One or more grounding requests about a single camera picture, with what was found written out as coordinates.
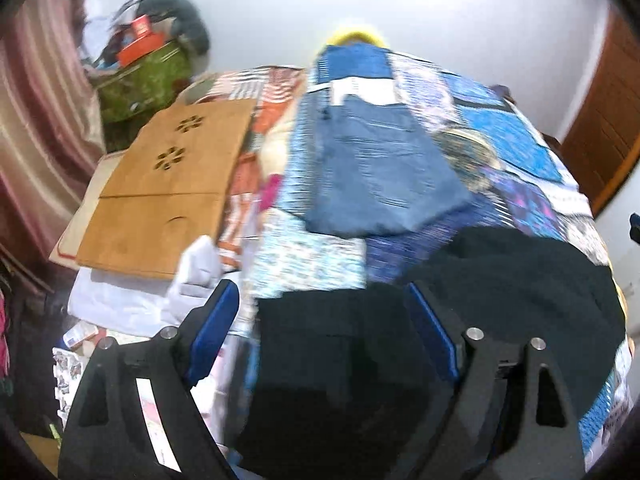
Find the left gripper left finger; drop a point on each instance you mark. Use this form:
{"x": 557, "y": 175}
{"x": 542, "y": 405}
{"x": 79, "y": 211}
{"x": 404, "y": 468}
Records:
{"x": 133, "y": 415}

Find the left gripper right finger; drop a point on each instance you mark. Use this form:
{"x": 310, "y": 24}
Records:
{"x": 506, "y": 413}

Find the black pants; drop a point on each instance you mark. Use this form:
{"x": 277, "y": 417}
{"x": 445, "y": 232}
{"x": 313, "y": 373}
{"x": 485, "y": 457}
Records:
{"x": 343, "y": 379}

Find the brown wooden door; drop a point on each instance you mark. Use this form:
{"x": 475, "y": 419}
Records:
{"x": 602, "y": 146}

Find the blue patchwork bedspread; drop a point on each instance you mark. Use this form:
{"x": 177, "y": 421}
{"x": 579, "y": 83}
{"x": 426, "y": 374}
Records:
{"x": 516, "y": 182}

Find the white cloth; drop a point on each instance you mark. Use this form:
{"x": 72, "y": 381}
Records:
{"x": 142, "y": 306}

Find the wooden lap desk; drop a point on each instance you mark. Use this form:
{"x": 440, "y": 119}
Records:
{"x": 169, "y": 189}

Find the folded blue jeans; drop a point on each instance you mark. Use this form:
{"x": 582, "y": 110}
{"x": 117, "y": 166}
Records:
{"x": 377, "y": 172}

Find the striped pink curtain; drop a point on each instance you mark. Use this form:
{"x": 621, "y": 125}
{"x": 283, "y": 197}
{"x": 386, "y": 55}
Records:
{"x": 51, "y": 129}

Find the green patterned bag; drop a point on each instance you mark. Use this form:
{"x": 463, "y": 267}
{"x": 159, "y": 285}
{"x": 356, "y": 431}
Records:
{"x": 151, "y": 83}

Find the yellow plush item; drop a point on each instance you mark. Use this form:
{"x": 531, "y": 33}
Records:
{"x": 342, "y": 39}

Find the orange red box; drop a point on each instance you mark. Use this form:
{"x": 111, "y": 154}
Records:
{"x": 140, "y": 40}

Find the grey pillow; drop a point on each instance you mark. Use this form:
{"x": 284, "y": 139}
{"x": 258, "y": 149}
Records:
{"x": 177, "y": 20}

